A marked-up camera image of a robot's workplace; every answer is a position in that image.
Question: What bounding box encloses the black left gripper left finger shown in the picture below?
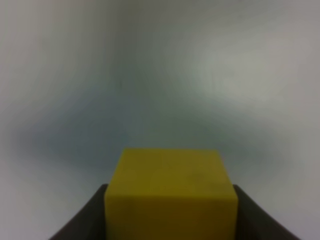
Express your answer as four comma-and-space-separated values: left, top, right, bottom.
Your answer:
50, 184, 108, 240

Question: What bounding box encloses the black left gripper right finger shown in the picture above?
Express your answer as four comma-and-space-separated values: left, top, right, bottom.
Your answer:
233, 184, 299, 240

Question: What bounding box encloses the yellow cube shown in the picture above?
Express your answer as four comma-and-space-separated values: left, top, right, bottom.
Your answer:
104, 148, 238, 240

